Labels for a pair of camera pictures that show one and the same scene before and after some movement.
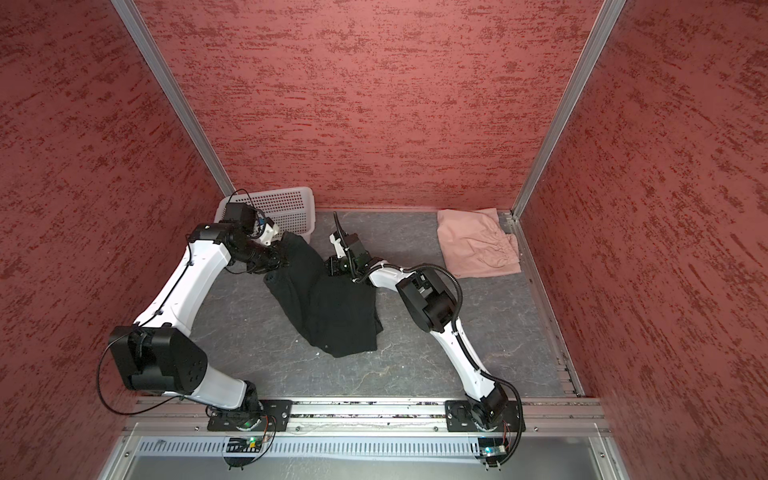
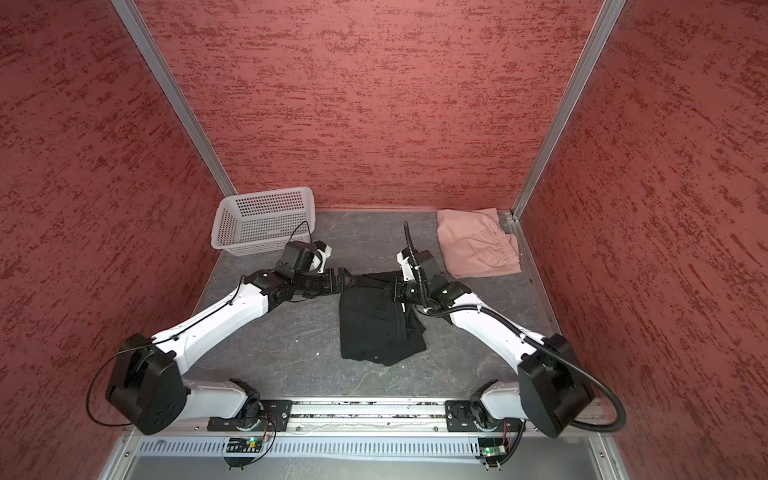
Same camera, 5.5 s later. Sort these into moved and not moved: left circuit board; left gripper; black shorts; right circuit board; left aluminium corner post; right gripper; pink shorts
Moved: right gripper; left gripper; black shorts
Not moved: left circuit board; left aluminium corner post; right circuit board; pink shorts
